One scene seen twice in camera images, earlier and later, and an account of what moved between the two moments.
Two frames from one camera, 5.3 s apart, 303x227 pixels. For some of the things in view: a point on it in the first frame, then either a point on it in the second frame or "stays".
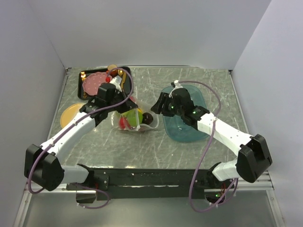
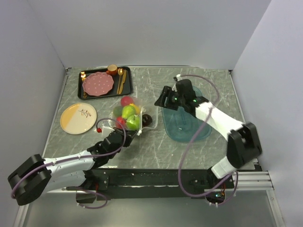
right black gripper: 164,99 to 166,92
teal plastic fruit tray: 175,127 stays
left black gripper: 128,105 to 129,135
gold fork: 83,76 stays
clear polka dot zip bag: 144,116 stays
